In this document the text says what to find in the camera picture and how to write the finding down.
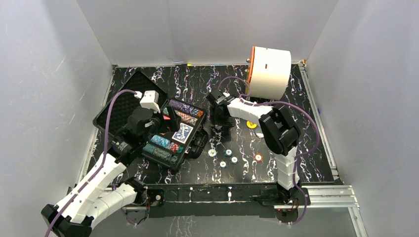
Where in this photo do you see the blue playing card deck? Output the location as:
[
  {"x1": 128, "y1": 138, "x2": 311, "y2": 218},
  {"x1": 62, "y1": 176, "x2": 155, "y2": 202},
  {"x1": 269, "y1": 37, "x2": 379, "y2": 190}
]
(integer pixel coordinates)
[{"x1": 172, "y1": 123, "x2": 193, "y2": 144}]

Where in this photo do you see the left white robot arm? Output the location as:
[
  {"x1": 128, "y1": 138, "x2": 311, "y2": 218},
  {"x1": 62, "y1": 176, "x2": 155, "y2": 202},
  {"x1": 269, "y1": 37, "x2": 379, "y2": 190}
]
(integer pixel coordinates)
[{"x1": 41, "y1": 106, "x2": 180, "y2": 237}]

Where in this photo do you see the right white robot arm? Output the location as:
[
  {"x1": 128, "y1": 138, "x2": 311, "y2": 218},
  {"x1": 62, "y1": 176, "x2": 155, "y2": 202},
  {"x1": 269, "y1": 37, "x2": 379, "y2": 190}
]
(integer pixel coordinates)
[{"x1": 206, "y1": 90, "x2": 301, "y2": 204}]

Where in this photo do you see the green orange chip row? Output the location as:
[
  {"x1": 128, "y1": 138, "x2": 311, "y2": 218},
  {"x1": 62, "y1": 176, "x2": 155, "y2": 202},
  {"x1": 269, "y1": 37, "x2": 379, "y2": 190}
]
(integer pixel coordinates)
[{"x1": 174, "y1": 108, "x2": 198, "y2": 125}]

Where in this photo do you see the teal chip on table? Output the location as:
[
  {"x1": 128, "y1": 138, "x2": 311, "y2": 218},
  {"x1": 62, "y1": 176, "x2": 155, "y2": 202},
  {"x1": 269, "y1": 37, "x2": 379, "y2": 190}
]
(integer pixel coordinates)
[{"x1": 223, "y1": 149, "x2": 233, "y2": 157}]

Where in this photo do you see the black poker chip case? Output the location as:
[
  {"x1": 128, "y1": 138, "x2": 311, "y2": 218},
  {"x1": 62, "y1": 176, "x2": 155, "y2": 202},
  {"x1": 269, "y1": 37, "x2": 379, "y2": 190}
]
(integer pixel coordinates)
[{"x1": 93, "y1": 71, "x2": 209, "y2": 171}]

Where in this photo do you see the light blue chip ten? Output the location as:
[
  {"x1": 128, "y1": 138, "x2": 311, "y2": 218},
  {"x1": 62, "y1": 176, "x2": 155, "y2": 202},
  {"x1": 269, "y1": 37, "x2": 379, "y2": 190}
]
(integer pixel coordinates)
[{"x1": 208, "y1": 149, "x2": 217, "y2": 157}]

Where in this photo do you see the purple blue chip row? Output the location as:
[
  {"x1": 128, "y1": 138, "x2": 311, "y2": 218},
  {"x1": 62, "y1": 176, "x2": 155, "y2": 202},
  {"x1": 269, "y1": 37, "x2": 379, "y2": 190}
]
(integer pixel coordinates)
[{"x1": 168, "y1": 99, "x2": 204, "y2": 118}]

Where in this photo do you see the light blue chip row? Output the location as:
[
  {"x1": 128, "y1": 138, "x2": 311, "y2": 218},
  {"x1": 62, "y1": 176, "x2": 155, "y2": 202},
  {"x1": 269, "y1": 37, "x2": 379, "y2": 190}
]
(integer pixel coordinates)
[{"x1": 150, "y1": 135, "x2": 184, "y2": 154}]

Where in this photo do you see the small white chip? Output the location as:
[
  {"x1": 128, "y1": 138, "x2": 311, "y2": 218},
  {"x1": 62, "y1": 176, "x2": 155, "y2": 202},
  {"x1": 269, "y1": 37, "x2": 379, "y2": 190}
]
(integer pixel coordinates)
[{"x1": 219, "y1": 161, "x2": 227, "y2": 168}]

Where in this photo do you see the teal green chip row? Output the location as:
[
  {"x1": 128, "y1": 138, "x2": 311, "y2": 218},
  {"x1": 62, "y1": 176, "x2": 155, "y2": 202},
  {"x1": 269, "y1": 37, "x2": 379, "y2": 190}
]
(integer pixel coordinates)
[{"x1": 143, "y1": 144, "x2": 178, "y2": 164}]

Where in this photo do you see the yellow round button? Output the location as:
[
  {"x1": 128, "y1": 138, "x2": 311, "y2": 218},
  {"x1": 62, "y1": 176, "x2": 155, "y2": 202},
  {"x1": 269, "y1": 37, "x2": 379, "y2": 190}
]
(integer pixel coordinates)
[{"x1": 246, "y1": 121, "x2": 257, "y2": 129}]

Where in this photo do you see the clear round button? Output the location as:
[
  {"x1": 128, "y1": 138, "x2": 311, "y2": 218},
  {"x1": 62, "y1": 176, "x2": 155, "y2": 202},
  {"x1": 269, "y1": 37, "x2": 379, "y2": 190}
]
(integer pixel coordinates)
[{"x1": 255, "y1": 129, "x2": 264, "y2": 138}]

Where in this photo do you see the red orange chip five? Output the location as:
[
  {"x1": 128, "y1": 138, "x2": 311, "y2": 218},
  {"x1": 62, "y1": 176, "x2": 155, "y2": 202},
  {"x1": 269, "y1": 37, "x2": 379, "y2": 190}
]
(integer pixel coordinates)
[{"x1": 254, "y1": 154, "x2": 263, "y2": 162}]

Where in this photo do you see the white orange cylindrical device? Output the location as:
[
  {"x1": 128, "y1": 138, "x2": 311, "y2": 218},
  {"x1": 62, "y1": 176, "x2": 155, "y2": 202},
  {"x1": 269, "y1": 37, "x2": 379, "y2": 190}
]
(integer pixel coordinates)
[{"x1": 247, "y1": 46, "x2": 292, "y2": 100}]

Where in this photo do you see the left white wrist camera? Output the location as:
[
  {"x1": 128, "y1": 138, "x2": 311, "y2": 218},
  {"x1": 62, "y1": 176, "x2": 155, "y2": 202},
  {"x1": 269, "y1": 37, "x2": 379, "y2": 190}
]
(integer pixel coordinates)
[{"x1": 134, "y1": 90, "x2": 161, "y2": 113}]

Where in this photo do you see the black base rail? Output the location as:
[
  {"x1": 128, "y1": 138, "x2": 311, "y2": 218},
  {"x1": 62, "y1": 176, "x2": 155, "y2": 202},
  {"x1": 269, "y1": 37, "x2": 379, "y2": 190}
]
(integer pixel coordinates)
[{"x1": 113, "y1": 182, "x2": 315, "y2": 219}]

